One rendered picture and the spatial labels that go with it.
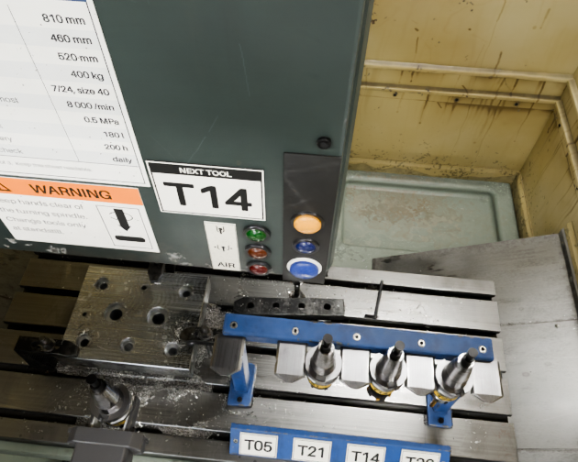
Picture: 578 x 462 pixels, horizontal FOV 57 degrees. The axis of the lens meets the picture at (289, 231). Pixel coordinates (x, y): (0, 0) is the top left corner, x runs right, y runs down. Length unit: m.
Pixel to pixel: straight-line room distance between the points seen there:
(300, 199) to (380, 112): 1.34
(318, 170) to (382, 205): 1.51
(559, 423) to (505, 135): 0.92
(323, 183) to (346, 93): 0.10
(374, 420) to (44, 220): 0.88
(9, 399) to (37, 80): 1.03
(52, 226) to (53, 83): 0.20
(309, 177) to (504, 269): 1.25
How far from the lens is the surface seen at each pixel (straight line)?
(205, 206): 0.49
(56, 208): 0.56
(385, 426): 1.25
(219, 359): 0.94
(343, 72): 0.37
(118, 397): 0.92
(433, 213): 1.96
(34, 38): 0.41
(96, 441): 0.95
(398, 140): 1.88
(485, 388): 0.98
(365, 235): 1.85
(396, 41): 1.62
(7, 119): 0.48
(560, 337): 1.54
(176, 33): 0.37
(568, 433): 1.47
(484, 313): 1.42
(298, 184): 0.45
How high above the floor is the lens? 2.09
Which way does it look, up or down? 55 degrees down
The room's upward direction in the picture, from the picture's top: 1 degrees clockwise
